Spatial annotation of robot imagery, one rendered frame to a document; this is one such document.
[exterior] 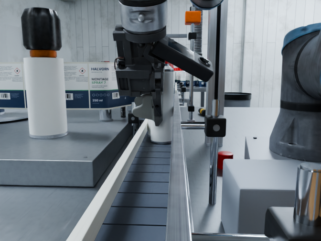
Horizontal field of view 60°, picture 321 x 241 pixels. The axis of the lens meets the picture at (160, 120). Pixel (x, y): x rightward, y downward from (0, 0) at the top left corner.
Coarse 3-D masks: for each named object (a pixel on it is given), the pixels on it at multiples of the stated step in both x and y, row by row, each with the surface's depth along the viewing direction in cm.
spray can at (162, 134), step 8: (168, 64) 60; (168, 72) 59; (168, 80) 59; (168, 88) 59; (168, 96) 59; (168, 104) 60; (168, 112) 60; (152, 120) 61; (168, 120) 60; (152, 128) 61; (160, 128) 60; (168, 128) 61; (152, 136) 62; (160, 136) 61; (168, 136) 61
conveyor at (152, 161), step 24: (144, 144) 61; (168, 144) 61; (144, 168) 46; (168, 168) 46; (120, 192) 37; (144, 192) 37; (120, 216) 31; (144, 216) 31; (96, 240) 26; (120, 240) 26; (144, 240) 26
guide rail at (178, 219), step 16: (176, 96) 85; (176, 112) 51; (176, 128) 37; (176, 144) 29; (176, 160) 24; (176, 176) 20; (176, 192) 17; (176, 208) 15; (176, 224) 14; (176, 240) 12
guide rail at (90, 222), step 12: (144, 120) 70; (144, 132) 61; (132, 144) 47; (132, 156) 44; (120, 168) 35; (108, 180) 31; (120, 180) 35; (108, 192) 29; (96, 204) 26; (108, 204) 28; (84, 216) 24; (96, 216) 24; (84, 228) 22; (96, 228) 24; (72, 240) 20; (84, 240) 21
